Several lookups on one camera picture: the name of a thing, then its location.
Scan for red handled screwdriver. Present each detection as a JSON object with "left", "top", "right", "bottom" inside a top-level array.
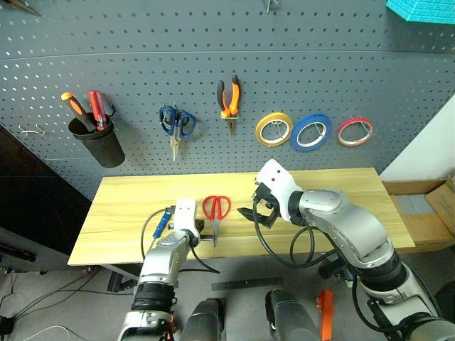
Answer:
[{"left": 87, "top": 90, "right": 109, "bottom": 131}]

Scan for brown cardboard box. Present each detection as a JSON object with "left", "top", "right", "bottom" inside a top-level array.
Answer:
[{"left": 381, "top": 176, "right": 455, "bottom": 250}]

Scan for black steel ruler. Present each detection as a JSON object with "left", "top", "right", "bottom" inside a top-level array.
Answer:
[{"left": 210, "top": 276, "right": 284, "bottom": 293}]

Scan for black cup holder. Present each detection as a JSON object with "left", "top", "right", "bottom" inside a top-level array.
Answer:
[{"left": 68, "top": 116, "right": 127, "bottom": 168}]

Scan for red tape roll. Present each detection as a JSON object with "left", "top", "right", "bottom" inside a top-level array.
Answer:
[{"left": 336, "top": 116, "right": 375, "bottom": 147}]

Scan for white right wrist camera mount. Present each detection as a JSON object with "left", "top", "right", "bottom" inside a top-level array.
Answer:
[{"left": 255, "top": 158, "right": 304, "bottom": 220}]

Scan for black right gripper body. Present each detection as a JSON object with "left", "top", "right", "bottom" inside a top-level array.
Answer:
[{"left": 252, "top": 182, "right": 282, "bottom": 219}]

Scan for yellow tape roll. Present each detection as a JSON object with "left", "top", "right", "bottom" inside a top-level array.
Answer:
[{"left": 254, "top": 112, "right": 294, "bottom": 148}]

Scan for black floor cable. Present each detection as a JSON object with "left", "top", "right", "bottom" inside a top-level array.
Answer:
[{"left": 0, "top": 271, "right": 107, "bottom": 323}]

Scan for dark brown handled tool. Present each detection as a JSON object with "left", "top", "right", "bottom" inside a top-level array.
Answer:
[{"left": 0, "top": 0, "right": 42, "bottom": 18}]

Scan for white floor cable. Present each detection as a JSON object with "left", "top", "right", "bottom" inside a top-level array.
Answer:
[{"left": 21, "top": 323, "right": 88, "bottom": 341}]

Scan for teal foam block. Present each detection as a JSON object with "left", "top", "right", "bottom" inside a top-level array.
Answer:
[{"left": 385, "top": 0, "right": 455, "bottom": 25}]

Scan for red handled scissors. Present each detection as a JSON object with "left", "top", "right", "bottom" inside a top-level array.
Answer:
[{"left": 202, "top": 195, "right": 232, "bottom": 249}]

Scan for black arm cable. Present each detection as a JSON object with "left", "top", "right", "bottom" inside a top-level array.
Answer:
[
  {"left": 189, "top": 244, "right": 221, "bottom": 275},
  {"left": 252, "top": 198, "right": 339, "bottom": 270},
  {"left": 140, "top": 207, "right": 175, "bottom": 257}
]

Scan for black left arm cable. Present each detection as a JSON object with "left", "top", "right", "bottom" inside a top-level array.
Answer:
[
  {"left": 140, "top": 207, "right": 175, "bottom": 257},
  {"left": 189, "top": 244, "right": 221, "bottom": 275}
]

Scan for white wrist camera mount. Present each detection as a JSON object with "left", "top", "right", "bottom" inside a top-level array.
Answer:
[
  {"left": 172, "top": 198, "right": 198, "bottom": 238},
  {"left": 255, "top": 158, "right": 304, "bottom": 220}
]

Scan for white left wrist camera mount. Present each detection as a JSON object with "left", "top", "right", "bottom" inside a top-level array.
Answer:
[{"left": 172, "top": 198, "right": 198, "bottom": 238}]

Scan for orange and black screwdriver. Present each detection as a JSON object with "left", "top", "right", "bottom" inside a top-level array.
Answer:
[{"left": 60, "top": 92, "right": 97, "bottom": 132}]

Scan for white wire pegboard hook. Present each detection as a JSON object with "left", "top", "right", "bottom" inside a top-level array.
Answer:
[{"left": 18, "top": 122, "right": 46, "bottom": 137}]

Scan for blue tape roll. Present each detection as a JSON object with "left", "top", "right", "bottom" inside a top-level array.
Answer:
[{"left": 289, "top": 113, "right": 333, "bottom": 153}]

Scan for dark rounded shape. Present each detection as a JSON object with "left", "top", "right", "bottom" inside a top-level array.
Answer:
[
  {"left": 264, "top": 288, "right": 321, "bottom": 341},
  {"left": 182, "top": 297, "right": 228, "bottom": 341}
]

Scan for grey metal pegboard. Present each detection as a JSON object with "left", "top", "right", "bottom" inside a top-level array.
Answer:
[{"left": 0, "top": 0, "right": 455, "bottom": 200}]

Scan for black table frame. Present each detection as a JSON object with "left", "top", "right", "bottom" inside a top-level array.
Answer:
[{"left": 84, "top": 261, "right": 144, "bottom": 294}]

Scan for blue handled scissors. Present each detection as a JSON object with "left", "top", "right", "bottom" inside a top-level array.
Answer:
[{"left": 159, "top": 103, "right": 198, "bottom": 163}]

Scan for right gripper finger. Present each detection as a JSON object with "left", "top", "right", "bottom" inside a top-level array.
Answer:
[
  {"left": 256, "top": 212, "right": 277, "bottom": 229},
  {"left": 237, "top": 207, "right": 259, "bottom": 224}
]

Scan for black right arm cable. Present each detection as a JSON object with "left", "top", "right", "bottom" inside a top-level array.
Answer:
[{"left": 252, "top": 198, "right": 339, "bottom": 270}]

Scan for orange and black pliers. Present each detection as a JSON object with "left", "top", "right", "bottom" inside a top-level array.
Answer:
[{"left": 216, "top": 74, "right": 241, "bottom": 136}]

